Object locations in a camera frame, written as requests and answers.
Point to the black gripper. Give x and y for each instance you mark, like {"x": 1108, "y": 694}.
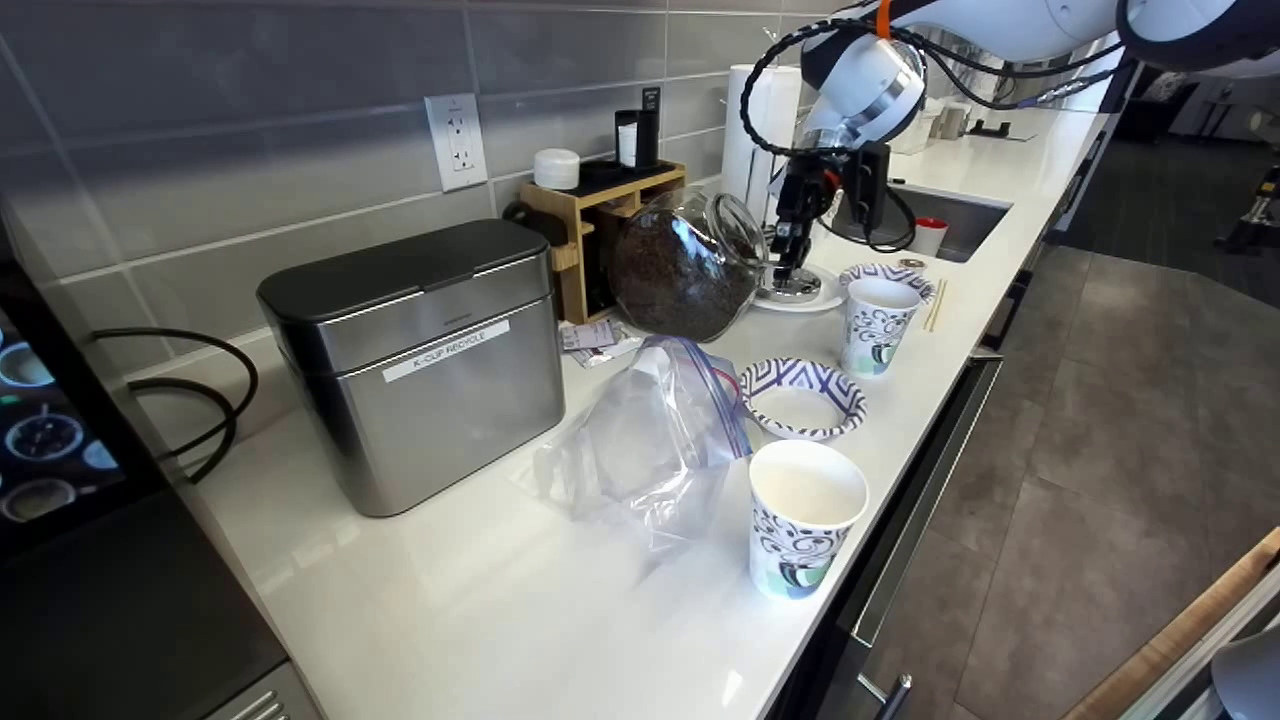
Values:
{"x": 809, "y": 185}

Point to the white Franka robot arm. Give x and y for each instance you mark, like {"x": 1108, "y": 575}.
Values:
{"x": 867, "y": 87}

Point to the printed paper cup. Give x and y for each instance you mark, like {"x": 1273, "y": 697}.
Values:
{"x": 873, "y": 332}
{"x": 802, "y": 532}

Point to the white plate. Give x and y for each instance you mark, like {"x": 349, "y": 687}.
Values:
{"x": 825, "y": 304}

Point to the white paper towel roll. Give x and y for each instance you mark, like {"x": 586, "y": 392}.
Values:
{"x": 783, "y": 104}

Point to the undermount kitchen sink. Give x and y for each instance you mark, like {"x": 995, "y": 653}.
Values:
{"x": 972, "y": 223}

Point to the tall black bottle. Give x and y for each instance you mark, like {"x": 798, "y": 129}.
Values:
{"x": 651, "y": 127}

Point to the black bottle white label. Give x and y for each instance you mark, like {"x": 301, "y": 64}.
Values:
{"x": 627, "y": 142}

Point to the wooden countertop rack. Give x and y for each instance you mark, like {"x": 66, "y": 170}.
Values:
{"x": 582, "y": 223}

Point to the printed paper leaflet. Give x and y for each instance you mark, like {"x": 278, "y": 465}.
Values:
{"x": 594, "y": 341}

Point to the clear zip plastic bag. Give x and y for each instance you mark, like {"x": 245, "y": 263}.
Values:
{"x": 643, "y": 441}

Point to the small white jar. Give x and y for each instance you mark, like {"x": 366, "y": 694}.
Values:
{"x": 557, "y": 170}

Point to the stainless steel dishwasher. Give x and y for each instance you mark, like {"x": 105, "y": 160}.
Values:
{"x": 922, "y": 506}

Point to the stainless steel bin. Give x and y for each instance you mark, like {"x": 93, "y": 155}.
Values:
{"x": 442, "y": 387}

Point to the wooden edged table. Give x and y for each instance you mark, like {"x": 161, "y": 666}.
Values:
{"x": 1173, "y": 627}

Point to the grey dome shaped object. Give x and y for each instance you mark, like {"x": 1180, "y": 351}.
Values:
{"x": 1254, "y": 681}

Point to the white wall power outlet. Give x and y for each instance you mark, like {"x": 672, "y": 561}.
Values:
{"x": 457, "y": 142}

